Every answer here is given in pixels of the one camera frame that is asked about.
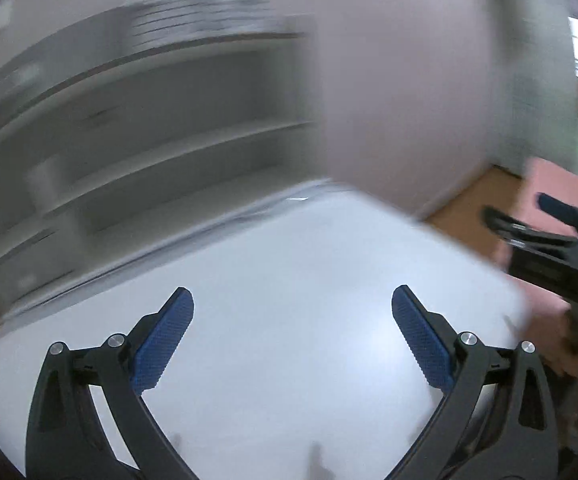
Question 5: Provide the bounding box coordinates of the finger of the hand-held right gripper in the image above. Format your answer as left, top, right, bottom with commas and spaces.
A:
482, 206, 578, 262
537, 192, 578, 234

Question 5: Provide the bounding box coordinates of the grey shelf unit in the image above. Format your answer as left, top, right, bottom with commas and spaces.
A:
0, 0, 322, 311

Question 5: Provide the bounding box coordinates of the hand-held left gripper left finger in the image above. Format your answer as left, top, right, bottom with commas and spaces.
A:
25, 286, 196, 480

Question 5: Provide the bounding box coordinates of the pink blanket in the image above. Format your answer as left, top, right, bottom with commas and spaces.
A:
519, 156, 578, 221

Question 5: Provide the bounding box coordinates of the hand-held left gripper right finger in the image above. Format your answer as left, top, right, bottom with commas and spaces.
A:
383, 284, 558, 480

